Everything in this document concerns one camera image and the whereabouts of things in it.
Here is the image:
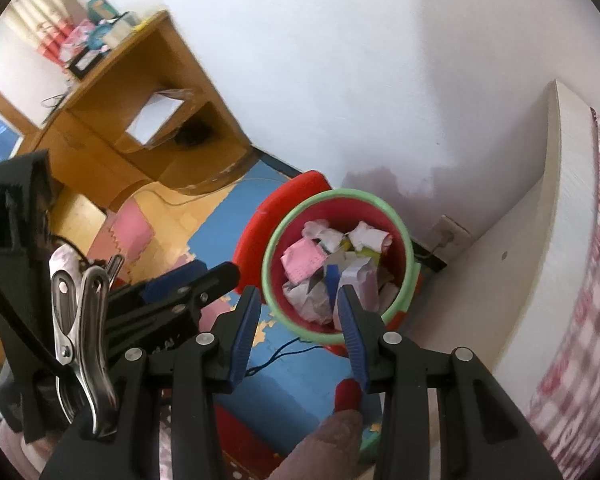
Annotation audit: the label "white blue printed box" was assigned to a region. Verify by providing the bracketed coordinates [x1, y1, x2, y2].
[324, 263, 340, 309]

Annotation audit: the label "white tissue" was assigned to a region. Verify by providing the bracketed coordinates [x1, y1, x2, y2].
[348, 221, 392, 254]

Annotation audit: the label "white plastic bag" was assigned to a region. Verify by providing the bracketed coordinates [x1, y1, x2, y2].
[283, 280, 332, 325]

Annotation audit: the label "pink paper receipt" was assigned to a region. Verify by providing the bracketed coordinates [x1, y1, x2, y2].
[280, 238, 327, 285]

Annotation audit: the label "red green trash bin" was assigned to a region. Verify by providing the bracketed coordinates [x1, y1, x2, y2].
[261, 188, 420, 354]

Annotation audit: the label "silver spring clamp right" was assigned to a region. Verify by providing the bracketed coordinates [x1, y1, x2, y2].
[50, 266, 119, 439]

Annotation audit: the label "silver spring clamp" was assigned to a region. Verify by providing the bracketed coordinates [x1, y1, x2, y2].
[105, 254, 124, 287]
[50, 266, 119, 439]

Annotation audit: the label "silver spring clamp left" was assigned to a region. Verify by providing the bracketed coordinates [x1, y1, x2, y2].
[105, 254, 124, 287]

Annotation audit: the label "patchwork heart bed sheet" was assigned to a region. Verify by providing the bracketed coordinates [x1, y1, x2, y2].
[530, 113, 600, 479]

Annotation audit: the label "red bin lid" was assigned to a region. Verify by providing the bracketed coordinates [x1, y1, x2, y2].
[233, 170, 332, 295]

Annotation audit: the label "wooden desk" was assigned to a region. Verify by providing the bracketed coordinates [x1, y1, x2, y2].
[32, 11, 256, 210]

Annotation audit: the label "white paper in shelf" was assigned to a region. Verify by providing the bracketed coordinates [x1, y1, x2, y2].
[125, 92, 184, 145]

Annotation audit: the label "items on desk top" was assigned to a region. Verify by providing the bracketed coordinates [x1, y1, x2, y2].
[38, 0, 140, 80]

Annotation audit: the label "cream red curtain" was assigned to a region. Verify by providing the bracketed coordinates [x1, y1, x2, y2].
[1, 0, 86, 67]

